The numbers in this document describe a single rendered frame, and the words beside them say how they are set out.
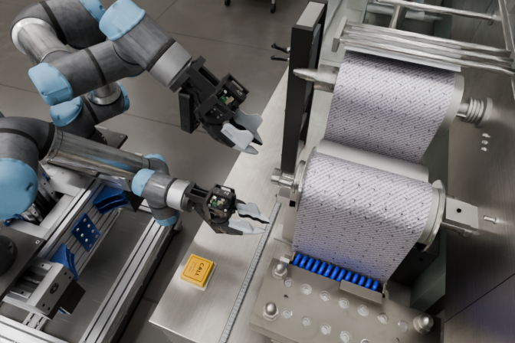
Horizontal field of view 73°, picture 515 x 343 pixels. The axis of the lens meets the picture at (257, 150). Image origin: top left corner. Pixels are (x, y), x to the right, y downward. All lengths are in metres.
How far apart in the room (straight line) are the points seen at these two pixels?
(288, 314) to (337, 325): 0.11
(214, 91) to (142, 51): 0.14
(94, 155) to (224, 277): 0.48
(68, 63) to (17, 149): 0.23
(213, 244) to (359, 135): 0.53
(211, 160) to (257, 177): 1.26
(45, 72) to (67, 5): 0.40
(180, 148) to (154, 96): 0.64
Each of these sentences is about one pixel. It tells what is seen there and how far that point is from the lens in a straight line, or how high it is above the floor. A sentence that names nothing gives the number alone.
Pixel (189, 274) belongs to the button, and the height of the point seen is 0.92.
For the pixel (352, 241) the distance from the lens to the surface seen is 0.80.
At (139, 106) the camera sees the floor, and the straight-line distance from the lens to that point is 2.95.
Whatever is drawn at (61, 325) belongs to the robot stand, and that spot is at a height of 0.21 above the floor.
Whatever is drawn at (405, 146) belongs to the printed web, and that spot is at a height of 1.25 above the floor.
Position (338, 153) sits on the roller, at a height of 1.23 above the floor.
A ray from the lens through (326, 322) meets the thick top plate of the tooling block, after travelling 0.87.
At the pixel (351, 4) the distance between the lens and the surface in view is 1.59.
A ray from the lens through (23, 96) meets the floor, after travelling 3.48.
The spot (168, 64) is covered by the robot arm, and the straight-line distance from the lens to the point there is 0.63.
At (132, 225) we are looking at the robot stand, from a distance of 2.00.
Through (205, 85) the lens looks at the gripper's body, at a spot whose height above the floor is 1.47.
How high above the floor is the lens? 1.86
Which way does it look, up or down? 49 degrees down
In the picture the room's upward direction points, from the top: straight up
